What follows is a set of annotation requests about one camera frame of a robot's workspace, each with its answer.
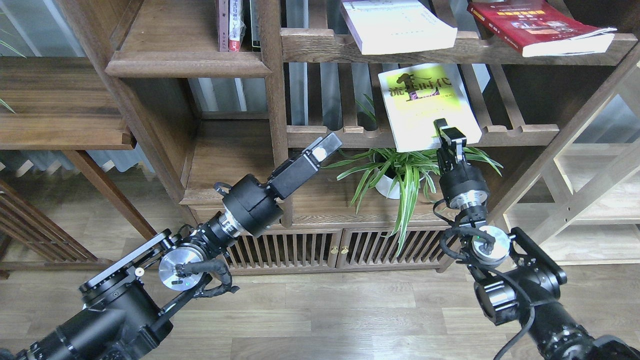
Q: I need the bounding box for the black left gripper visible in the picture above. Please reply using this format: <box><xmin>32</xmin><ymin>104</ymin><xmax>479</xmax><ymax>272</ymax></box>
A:
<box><xmin>222</xmin><ymin>133</ymin><xmax>343</xmax><ymax>237</ymax></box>

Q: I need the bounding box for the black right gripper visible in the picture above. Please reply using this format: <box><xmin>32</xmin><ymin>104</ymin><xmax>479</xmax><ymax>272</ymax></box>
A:
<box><xmin>434</xmin><ymin>118</ymin><xmax>489</xmax><ymax>210</ymax></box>

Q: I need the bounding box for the yellow green cover book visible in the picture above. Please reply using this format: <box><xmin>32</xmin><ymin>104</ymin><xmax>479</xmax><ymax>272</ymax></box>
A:
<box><xmin>378</xmin><ymin>63</ymin><xmax>482</xmax><ymax>153</ymax></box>

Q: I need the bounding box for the red cover book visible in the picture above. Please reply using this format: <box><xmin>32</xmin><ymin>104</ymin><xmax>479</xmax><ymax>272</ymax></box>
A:
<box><xmin>467</xmin><ymin>0</ymin><xmax>617</xmax><ymax>58</ymax></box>

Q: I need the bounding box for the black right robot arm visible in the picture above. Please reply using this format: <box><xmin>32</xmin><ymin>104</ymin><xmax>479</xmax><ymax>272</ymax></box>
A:
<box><xmin>434</xmin><ymin>118</ymin><xmax>639</xmax><ymax>360</ymax></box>

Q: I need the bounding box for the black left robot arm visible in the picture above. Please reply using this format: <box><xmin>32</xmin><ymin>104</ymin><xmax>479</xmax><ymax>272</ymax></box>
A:
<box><xmin>1</xmin><ymin>133</ymin><xmax>342</xmax><ymax>360</ymax></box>

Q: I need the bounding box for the green spider plant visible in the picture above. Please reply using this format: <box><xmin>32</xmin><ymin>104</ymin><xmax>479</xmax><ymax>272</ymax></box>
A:
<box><xmin>320</xmin><ymin>94</ymin><xmax>504</xmax><ymax>257</ymax></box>

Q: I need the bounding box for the white plant pot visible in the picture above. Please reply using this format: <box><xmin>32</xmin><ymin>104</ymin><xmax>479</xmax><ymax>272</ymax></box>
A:
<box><xmin>375</xmin><ymin>173</ymin><xmax>401</xmax><ymax>199</ymax></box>

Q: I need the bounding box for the white lilac cover book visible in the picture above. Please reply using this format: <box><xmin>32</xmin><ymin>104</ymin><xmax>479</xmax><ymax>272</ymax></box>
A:
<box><xmin>340</xmin><ymin>0</ymin><xmax>458</xmax><ymax>56</ymax></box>

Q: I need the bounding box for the dark wooden bookshelf cabinet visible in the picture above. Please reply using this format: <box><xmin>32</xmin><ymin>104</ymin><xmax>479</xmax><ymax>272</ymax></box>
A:
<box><xmin>55</xmin><ymin>0</ymin><xmax>640</xmax><ymax>282</ymax></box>

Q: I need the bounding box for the red white spine book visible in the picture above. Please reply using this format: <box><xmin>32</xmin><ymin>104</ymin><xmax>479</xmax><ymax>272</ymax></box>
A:
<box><xmin>227</xmin><ymin>0</ymin><xmax>245</xmax><ymax>52</ymax></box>

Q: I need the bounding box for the dark spine upright book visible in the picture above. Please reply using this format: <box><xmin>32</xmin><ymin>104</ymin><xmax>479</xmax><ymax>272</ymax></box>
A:
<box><xmin>248</xmin><ymin>0</ymin><xmax>261</xmax><ymax>52</ymax></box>

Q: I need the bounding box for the light wooden rack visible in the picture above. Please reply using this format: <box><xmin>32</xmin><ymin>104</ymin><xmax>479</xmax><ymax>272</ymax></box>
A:
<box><xmin>499</xmin><ymin>65</ymin><xmax>640</xmax><ymax>265</ymax></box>

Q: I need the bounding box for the maroon spine upright book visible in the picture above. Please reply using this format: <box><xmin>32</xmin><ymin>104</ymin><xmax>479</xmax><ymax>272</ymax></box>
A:
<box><xmin>216</xmin><ymin>0</ymin><xmax>230</xmax><ymax>53</ymax></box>

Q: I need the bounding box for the dark wooden side table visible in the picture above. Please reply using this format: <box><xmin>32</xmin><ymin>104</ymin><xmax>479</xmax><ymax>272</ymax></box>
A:
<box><xmin>0</xmin><ymin>56</ymin><xmax>156</xmax><ymax>239</ymax></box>

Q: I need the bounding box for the dark slatted wooden chair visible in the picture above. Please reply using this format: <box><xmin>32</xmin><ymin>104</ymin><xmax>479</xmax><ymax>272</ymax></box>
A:
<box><xmin>0</xmin><ymin>181</ymin><xmax>114</xmax><ymax>279</ymax></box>

